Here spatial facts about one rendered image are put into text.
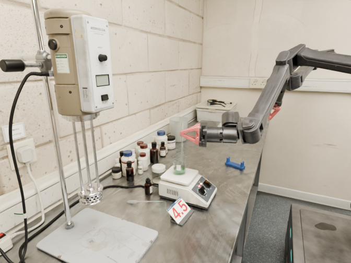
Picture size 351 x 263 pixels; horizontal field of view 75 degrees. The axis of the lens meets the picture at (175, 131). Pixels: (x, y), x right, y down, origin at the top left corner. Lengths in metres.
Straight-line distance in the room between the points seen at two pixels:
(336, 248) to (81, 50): 1.42
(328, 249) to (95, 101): 1.31
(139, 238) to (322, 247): 1.01
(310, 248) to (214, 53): 1.71
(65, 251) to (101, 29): 0.59
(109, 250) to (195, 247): 0.24
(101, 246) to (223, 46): 1.96
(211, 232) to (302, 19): 1.87
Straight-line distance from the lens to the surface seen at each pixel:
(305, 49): 1.12
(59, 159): 0.74
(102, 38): 0.56
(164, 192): 0.91
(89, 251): 0.75
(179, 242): 0.75
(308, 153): 2.39
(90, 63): 0.53
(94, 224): 0.84
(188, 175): 0.91
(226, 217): 0.86
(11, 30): 0.89
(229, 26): 2.32
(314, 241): 1.51
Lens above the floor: 1.26
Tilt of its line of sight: 17 degrees down
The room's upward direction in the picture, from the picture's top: straight up
